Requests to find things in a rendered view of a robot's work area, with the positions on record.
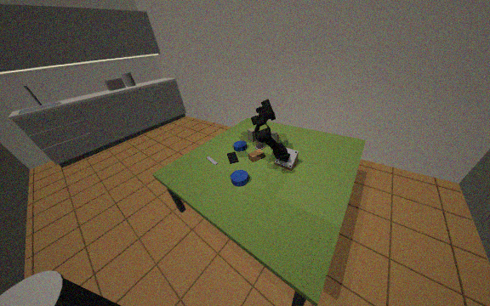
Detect black flat rectangular pad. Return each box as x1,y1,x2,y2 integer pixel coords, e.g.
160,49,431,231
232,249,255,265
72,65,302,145
227,152,238,164

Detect blue short cylinder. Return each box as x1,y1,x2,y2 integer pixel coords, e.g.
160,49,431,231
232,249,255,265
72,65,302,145
234,141,247,151
231,170,248,186

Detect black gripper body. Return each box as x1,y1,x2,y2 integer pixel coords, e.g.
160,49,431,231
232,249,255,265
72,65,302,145
251,116,261,125

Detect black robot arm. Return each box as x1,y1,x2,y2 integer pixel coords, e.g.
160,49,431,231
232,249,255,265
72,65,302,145
254,99,290,162

